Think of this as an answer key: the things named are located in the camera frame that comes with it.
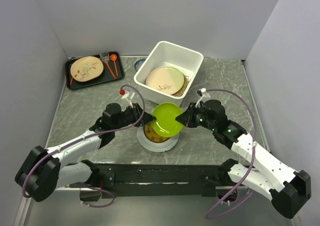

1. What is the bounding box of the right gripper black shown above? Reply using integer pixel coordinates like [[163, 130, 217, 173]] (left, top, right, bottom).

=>
[[176, 102, 217, 131]]

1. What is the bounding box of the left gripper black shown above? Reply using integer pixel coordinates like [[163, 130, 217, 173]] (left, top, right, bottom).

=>
[[112, 103, 157, 131]]

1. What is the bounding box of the yellow patterned dark plate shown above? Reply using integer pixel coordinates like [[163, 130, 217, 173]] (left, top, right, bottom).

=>
[[143, 123, 169, 143]]

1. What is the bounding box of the green plate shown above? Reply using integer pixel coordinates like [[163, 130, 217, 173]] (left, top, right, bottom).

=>
[[151, 102, 183, 137]]

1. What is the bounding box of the white plate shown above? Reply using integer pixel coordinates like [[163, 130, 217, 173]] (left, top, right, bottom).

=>
[[137, 127, 179, 153]]

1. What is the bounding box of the woven bamboo mat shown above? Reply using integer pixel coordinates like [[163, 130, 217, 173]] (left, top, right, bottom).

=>
[[172, 75, 188, 97]]

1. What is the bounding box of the cream plate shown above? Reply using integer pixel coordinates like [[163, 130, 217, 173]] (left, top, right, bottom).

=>
[[146, 66, 185, 95]]

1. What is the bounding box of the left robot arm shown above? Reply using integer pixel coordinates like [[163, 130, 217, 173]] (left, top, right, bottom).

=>
[[14, 103, 156, 202]]

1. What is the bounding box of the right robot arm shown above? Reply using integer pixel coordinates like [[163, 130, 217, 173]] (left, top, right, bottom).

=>
[[176, 99, 311, 219]]

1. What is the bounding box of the white plastic bin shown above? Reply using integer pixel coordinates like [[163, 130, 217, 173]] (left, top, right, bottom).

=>
[[134, 41, 204, 106]]

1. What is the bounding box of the small blue patterned dish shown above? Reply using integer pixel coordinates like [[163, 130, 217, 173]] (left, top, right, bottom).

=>
[[134, 59, 146, 71]]

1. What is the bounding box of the black serving tray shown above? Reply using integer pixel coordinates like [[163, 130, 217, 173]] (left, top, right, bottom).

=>
[[65, 51, 125, 90]]

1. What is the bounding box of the orange chopstick-like stick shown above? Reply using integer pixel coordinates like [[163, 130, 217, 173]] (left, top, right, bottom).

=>
[[105, 61, 116, 79]]

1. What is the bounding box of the orange spoon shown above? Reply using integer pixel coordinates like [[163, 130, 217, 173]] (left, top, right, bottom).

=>
[[110, 54, 119, 76]]

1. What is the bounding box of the small clear glass cup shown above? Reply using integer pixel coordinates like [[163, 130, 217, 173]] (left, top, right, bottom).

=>
[[99, 52, 110, 63]]

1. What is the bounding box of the beige bird plate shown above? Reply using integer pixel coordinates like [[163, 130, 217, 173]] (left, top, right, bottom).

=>
[[70, 56, 104, 82]]

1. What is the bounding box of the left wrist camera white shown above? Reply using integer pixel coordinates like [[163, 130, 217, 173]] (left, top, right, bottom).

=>
[[119, 89, 135, 107]]

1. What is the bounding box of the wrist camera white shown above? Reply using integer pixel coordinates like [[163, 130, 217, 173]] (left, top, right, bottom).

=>
[[119, 89, 135, 107], [195, 88, 211, 108]]

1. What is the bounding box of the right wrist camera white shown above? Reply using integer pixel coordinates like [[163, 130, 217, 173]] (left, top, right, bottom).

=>
[[195, 88, 211, 108]]

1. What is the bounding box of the aluminium frame rail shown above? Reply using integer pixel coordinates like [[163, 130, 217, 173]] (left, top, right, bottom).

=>
[[57, 167, 291, 191]]

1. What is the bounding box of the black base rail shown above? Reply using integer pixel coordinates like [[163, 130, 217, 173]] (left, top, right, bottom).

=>
[[83, 160, 235, 198]]

